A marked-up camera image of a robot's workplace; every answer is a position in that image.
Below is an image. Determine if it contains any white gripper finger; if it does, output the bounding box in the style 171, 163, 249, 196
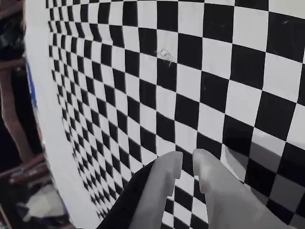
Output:
193, 149, 290, 229

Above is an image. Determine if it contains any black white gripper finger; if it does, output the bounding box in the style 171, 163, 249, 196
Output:
97, 151, 183, 229

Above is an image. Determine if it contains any white crumpled bag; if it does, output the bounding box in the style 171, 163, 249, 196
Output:
22, 185, 66, 221

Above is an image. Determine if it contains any black and white checkerboard mat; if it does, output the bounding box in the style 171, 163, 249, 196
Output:
25, 0, 305, 229

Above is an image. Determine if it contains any brown wooden chair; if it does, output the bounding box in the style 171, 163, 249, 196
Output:
0, 0, 52, 187

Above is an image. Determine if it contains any blue tape strip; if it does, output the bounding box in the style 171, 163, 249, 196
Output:
26, 61, 38, 108

